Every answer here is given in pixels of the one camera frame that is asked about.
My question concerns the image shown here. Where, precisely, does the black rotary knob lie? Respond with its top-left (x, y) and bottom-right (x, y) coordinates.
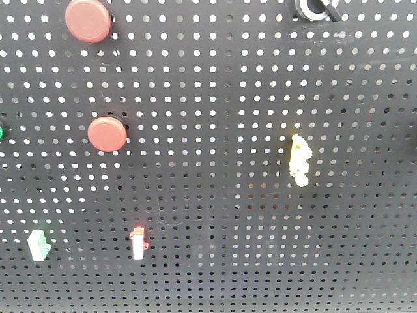
top-left (295, 0), bottom-right (341, 22)

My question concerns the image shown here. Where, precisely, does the black perforated pegboard panel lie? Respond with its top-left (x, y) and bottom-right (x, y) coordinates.
top-left (1, 1), bottom-right (416, 312)

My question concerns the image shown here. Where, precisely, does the lower red mushroom button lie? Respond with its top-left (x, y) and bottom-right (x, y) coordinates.
top-left (87, 116), bottom-right (127, 152)

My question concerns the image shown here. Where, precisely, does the red mushroom button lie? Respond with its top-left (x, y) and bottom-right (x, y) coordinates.
top-left (65, 0), bottom-right (111, 43)
top-left (87, 116), bottom-right (127, 152)

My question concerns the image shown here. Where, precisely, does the upper red mushroom button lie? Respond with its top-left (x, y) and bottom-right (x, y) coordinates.
top-left (65, 0), bottom-right (111, 43)

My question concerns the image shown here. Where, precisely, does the green round push button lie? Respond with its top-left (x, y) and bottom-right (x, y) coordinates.
top-left (0, 121), bottom-right (8, 141)

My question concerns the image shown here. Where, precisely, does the yellow toggle switch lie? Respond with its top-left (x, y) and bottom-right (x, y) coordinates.
top-left (289, 134), bottom-right (313, 187)

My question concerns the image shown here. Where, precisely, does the red white toggle switch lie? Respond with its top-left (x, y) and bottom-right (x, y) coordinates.
top-left (130, 226), bottom-right (149, 260)

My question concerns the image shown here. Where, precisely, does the green white toggle switch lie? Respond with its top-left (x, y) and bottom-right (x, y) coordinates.
top-left (27, 229), bottom-right (51, 262)

